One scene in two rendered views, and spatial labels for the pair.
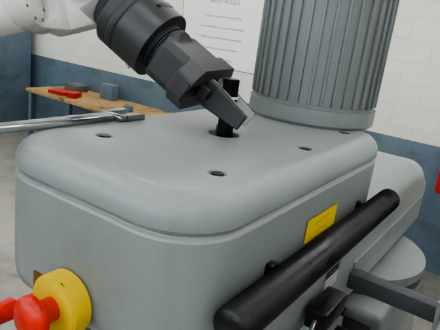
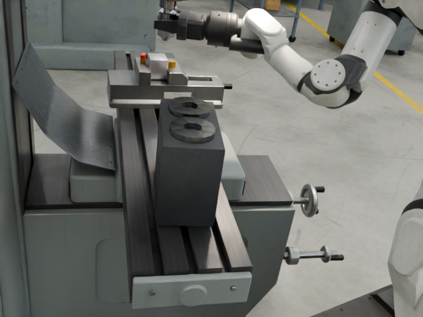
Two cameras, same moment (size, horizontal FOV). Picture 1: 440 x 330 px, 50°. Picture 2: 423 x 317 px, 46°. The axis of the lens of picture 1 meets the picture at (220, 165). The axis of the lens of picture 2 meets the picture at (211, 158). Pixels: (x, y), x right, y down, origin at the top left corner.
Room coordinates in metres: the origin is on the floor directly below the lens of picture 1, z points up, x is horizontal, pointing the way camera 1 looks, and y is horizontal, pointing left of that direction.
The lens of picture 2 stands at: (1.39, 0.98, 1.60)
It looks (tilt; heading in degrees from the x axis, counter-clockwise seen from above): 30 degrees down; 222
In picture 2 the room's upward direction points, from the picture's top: 8 degrees clockwise
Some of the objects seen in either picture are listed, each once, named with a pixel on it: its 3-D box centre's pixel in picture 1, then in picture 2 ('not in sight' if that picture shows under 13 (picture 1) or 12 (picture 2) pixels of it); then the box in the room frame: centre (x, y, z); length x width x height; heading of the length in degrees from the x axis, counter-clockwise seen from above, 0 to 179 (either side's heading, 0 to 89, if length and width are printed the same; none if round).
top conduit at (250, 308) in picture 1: (332, 241); not in sight; (0.51, -0.14, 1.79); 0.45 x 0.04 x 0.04; 147
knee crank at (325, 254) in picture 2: not in sight; (314, 254); (0.19, 0.40, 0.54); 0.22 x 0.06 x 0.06; 147
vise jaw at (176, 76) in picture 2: not in sight; (174, 72); (0.43, -0.09, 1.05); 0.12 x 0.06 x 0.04; 60
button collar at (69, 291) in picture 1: (61, 304); not in sight; (0.36, 0.12, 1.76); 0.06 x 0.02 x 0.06; 57
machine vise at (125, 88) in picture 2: not in sight; (165, 82); (0.46, -0.10, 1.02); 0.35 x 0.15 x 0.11; 150
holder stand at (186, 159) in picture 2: not in sight; (186, 157); (0.75, 0.33, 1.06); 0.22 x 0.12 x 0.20; 52
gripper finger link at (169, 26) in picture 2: not in sight; (165, 26); (0.58, 0.02, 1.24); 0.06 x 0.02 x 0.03; 134
